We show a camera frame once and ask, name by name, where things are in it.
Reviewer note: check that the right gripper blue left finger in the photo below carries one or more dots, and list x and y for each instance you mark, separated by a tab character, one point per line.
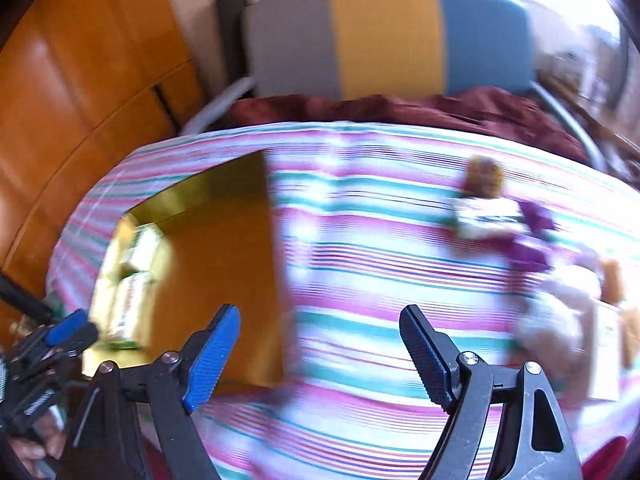
105	440

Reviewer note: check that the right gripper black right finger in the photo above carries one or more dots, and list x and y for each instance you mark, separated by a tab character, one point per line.
533	440

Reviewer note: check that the white medicine box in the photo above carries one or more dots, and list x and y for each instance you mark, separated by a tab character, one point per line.
605	354

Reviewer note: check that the white knitted sock roll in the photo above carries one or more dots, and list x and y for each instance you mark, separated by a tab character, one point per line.
558	342

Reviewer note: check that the yellow sponge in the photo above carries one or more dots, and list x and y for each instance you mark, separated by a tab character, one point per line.
613	284
630	327

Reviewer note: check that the white plastic wrap ball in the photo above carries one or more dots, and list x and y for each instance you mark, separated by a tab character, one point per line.
585	269

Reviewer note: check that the purple snack packet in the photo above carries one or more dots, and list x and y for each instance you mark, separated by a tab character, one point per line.
529	254
537	217

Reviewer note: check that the cracker packet green trim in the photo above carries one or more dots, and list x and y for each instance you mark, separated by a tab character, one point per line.
488	218

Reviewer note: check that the yellow sock ball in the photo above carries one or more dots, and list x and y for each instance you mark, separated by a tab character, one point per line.
484	177

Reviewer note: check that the small green white box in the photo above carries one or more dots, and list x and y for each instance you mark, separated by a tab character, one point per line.
139	254

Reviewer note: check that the gold interior storage box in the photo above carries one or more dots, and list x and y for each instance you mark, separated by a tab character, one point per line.
220	245

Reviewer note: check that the striped bed sheet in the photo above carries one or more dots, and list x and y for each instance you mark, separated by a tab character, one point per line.
364	213

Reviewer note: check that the wooden wardrobe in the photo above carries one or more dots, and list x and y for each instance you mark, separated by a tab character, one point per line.
83	84

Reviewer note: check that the maroon blanket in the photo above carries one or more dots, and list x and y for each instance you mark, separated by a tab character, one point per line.
486	110

